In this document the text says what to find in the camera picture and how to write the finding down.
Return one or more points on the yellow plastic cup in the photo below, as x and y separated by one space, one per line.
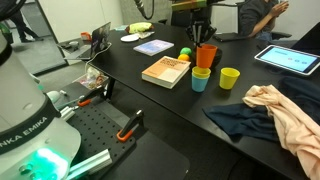
200 76
229 80

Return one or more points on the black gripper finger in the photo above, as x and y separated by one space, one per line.
194 35
208 33

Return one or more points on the orange plastic cup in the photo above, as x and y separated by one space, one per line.
206 57

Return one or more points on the blue plastic cup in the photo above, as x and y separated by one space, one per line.
199 85

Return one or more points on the orange red small object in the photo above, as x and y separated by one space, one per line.
86 36

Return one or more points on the black robot mounting stand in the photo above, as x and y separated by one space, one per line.
156 160

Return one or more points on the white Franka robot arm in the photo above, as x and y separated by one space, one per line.
20 100

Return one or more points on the green ball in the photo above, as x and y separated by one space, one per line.
186 51

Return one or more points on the clear bin of small parts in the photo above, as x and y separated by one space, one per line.
90 79

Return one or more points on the black laptop lid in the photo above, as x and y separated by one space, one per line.
310 41

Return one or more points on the seated person grey sweater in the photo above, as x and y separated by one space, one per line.
255 16

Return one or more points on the walking person dark trousers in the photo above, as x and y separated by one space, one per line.
23 30

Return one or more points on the yellow ball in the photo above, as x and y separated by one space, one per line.
183 57

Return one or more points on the pale blue UIST book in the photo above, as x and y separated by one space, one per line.
153 47

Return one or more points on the navy blue cloth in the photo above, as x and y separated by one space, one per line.
240 120

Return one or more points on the small printed packet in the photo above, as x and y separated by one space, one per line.
146 34

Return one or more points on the white round plate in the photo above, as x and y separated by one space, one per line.
129 38

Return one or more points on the peach cloth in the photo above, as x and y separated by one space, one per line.
286 116

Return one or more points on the tablet with lit screen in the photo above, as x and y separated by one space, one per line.
286 59

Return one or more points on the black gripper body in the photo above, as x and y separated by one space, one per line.
201 18

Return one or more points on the silver aluminium extrusion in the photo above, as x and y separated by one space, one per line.
67 113
93 161

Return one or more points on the small open laptop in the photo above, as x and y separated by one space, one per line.
100 38

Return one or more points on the black perforated breadboard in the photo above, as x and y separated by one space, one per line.
96 130

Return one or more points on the black clamp with orange tip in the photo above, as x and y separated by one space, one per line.
130 126
90 95

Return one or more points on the yellow green soft bag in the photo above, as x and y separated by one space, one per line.
140 27

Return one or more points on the orange and cream book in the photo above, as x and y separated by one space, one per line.
166 71

